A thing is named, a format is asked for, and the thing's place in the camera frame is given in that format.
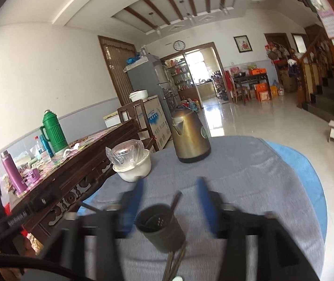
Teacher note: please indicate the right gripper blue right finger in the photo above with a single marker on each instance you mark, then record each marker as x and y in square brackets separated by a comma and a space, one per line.
[278, 256]

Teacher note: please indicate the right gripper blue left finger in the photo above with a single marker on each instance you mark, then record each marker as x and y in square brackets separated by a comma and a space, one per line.
[64, 256]

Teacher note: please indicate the dark metal utensil holder cup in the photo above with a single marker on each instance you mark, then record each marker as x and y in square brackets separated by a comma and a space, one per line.
[160, 226]

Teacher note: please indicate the white plastic spoon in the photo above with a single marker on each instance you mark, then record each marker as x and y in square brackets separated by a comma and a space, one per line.
[178, 278]

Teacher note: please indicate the purple thermos bottle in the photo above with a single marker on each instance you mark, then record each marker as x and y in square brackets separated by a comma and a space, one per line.
[13, 173]

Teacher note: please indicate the carved dark wooden sideboard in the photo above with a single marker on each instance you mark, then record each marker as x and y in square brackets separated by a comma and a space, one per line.
[76, 179]

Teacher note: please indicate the white plastic basin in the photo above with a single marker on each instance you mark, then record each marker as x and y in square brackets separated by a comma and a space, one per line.
[139, 170]

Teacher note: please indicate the clear plastic bag with bowls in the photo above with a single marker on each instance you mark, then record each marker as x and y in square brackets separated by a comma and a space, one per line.
[127, 153]

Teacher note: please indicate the grey tablecloth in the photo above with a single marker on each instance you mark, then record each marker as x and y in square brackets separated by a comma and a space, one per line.
[141, 260]

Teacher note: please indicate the blue water bottle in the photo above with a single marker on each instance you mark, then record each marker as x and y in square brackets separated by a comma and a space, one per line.
[46, 145]

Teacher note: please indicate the green thermos flask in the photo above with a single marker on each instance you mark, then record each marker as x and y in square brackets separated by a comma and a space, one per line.
[53, 132]

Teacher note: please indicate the cardboard appliance box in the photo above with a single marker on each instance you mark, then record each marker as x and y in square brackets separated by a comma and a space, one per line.
[157, 121]

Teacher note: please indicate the grey refrigerator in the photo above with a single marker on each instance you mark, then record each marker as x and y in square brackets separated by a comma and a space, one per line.
[149, 73]

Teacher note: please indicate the dark wooden side table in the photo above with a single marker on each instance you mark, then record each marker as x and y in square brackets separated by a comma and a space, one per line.
[258, 82]

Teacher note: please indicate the wooden stair railing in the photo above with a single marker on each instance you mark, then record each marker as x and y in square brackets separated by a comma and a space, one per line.
[315, 68]

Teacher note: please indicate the framed flower picture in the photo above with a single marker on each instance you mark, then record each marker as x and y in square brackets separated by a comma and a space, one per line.
[243, 44]

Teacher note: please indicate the round wall clock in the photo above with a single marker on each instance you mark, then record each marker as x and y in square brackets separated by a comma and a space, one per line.
[179, 45]

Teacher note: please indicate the wall calendar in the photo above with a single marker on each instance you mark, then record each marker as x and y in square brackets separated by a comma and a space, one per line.
[326, 14]

